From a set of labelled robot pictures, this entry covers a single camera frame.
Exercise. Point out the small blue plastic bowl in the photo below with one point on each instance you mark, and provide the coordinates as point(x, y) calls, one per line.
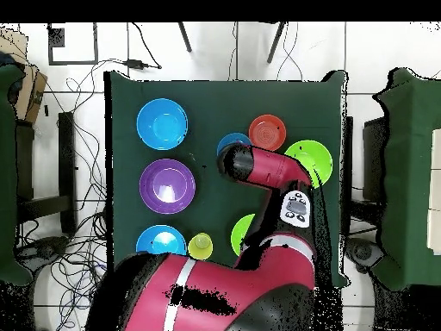
point(234, 138)

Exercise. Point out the small orange plastic bowl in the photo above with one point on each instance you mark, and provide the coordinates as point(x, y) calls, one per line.
point(267, 132)

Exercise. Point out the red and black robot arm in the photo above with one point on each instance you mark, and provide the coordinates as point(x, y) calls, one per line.
point(268, 165)

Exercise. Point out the green plastic bowl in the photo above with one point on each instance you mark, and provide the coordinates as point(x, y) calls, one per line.
point(310, 155)
point(239, 234)

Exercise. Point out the purple plastic bowl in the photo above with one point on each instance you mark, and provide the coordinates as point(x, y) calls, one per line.
point(155, 186)

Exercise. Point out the yellow plastic cup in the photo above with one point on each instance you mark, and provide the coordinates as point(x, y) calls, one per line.
point(200, 250)

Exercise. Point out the dark green tablecloth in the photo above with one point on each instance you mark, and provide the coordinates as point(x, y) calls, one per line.
point(7, 172)
point(224, 103)
point(406, 172)

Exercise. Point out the black power adapter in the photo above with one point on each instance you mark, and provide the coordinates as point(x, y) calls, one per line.
point(134, 63)

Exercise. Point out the black stand leg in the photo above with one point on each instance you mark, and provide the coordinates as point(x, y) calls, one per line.
point(185, 38)
point(275, 43)

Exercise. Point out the grey wheeled base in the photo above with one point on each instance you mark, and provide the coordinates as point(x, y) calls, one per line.
point(363, 253)

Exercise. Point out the grey base with black knob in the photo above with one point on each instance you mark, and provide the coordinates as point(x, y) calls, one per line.
point(44, 246)

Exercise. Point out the cardboard box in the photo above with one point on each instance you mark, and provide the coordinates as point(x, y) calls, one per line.
point(32, 96)

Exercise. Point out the black metal frame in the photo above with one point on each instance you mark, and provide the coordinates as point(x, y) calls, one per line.
point(373, 155)
point(67, 172)

